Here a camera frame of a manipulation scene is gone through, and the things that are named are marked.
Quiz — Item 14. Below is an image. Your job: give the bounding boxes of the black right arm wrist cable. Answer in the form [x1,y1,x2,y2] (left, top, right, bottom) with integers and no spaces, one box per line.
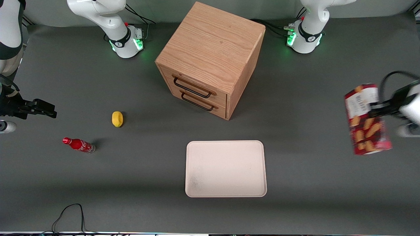
[0,74,20,93]

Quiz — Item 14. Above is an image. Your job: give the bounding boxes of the cream plastic tray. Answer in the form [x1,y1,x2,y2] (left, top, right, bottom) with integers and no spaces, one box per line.
[185,140,267,198]

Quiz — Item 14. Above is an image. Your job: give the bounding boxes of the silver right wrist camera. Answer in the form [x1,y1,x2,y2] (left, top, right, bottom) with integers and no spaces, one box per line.
[0,120,17,133]

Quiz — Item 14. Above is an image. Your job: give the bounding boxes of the black left arm base cables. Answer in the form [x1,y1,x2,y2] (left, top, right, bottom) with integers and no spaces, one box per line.
[249,8,307,38]

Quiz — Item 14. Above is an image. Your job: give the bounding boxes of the red cookie box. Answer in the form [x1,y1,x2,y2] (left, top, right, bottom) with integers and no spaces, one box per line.
[344,83,393,155]

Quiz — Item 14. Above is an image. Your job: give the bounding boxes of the wooden drawer front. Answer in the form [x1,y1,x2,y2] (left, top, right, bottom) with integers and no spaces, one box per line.
[159,65,228,108]
[169,83,227,119]

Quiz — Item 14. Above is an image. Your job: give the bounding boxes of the black wire drawer handle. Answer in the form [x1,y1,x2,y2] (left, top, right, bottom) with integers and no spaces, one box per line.
[173,76,212,99]
[181,92,216,112]

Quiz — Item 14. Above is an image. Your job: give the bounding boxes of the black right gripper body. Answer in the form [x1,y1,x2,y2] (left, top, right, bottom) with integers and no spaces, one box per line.
[0,93,32,119]

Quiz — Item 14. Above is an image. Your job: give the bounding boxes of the yellow lemon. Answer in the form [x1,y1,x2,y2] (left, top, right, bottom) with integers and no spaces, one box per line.
[112,111,124,128]

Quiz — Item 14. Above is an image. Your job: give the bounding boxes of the black arm base cables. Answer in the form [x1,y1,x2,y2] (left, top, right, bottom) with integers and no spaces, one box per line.
[125,3,157,40]
[249,8,307,38]

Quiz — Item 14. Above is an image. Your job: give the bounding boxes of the black cable on table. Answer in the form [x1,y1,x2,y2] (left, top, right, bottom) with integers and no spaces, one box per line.
[41,203,99,235]

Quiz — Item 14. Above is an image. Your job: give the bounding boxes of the black right arm base cables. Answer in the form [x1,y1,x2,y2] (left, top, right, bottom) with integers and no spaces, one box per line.
[125,3,157,40]

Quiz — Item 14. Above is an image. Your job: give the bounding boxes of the red cola bottle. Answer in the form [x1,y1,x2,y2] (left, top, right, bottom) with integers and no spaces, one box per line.
[62,137,96,154]

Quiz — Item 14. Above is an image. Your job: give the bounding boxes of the wooden drawer cabinet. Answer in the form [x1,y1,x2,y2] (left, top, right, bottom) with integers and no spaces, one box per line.
[155,1,266,121]

